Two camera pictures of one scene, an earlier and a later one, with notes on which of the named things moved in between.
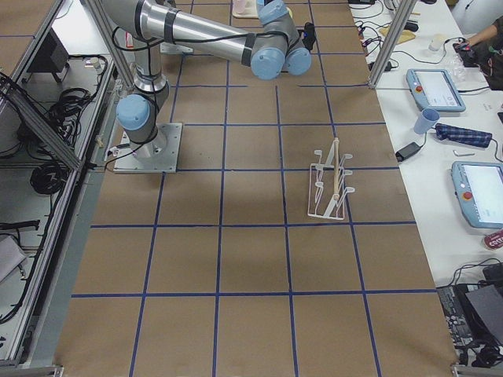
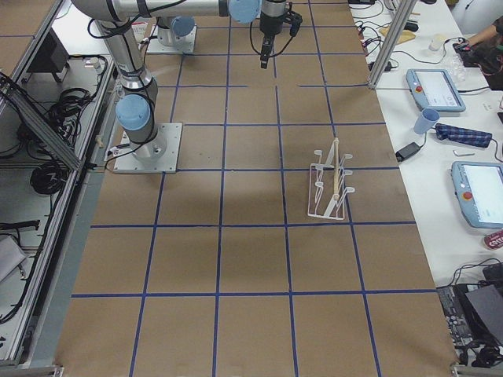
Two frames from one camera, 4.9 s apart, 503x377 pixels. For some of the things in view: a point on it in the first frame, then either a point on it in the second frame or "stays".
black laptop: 482,306 stays
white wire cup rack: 327,187 stays
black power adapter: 406,151 stays
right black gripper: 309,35 to 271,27
